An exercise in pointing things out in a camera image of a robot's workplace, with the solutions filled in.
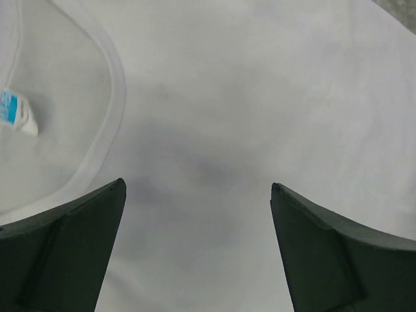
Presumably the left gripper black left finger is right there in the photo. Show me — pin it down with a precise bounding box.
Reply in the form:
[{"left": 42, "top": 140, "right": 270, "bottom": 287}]
[{"left": 1, "top": 179, "right": 126, "bottom": 312}]

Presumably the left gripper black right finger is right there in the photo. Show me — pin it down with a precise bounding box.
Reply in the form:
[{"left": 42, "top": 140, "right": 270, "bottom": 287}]
[{"left": 270, "top": 183, "right": 415, "bottom": 311}]

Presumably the white t shirt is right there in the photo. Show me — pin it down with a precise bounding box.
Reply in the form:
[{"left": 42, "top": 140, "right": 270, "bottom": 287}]
[{"left": 1, "top": 1, "right": 415, "bottom": 311}]

